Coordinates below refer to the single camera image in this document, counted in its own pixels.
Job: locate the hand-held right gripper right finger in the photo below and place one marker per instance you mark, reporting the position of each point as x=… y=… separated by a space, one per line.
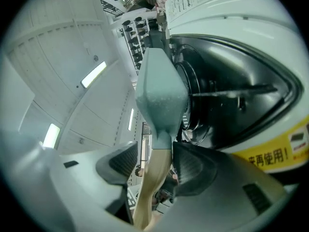
x=217 y=197

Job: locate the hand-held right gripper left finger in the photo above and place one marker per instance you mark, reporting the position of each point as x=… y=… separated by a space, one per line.
x=82 y=178

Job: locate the white induction cooker black top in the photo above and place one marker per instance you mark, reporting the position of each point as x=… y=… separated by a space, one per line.
x=241 y=57

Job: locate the ceiling light panel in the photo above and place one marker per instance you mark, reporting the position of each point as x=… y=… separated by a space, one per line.
x=94 y=74
x=51 y=136
x=130 y=119

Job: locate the white display shelf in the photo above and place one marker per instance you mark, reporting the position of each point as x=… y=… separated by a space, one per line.
x=135 y=40

